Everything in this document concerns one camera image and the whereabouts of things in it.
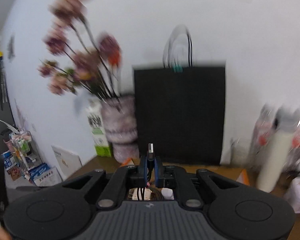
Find braided cable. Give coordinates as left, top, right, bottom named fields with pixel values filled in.
left=149, top=186, right=165, bottom=202

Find purple ceramic vase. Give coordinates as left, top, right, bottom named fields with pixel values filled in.
left=101, top=95, right=139, bottom=163

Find black paper bag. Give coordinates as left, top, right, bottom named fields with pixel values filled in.
left=134, top=25, right=226, bottom=165

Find white book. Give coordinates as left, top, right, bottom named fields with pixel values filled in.
left=51, top=145, right=82, bottom=180

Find milk carton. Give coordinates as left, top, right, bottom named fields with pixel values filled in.
left=86, top=98, right=111, bottom=157

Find red cardboard box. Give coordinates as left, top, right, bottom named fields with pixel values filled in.
left=120, top=157, right=251, bottom=186

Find clear glass cup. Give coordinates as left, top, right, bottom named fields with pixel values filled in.
left=230, top=138, right=250, bottom=167

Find white thermos bottle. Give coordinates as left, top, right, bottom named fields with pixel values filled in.
left=256, top=107, right=300, bottom=193

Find dried pink flowers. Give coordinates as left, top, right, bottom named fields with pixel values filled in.
left=38, top=0, right=122, bottom=101

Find left water bottle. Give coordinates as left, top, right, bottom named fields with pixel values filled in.
left=249, top=104, right=275, bottom=169

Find water bottle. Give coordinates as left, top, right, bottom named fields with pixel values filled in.
left=286, top=121, right=300, bottom=172
left=249, top=104, right=275, bottom=169

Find white tin box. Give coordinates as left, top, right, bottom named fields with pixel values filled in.
left=284, top=177, right=300, bottom=213

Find right water bottle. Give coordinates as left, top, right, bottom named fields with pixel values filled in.
left=286, top=121, right=300, bottom=172

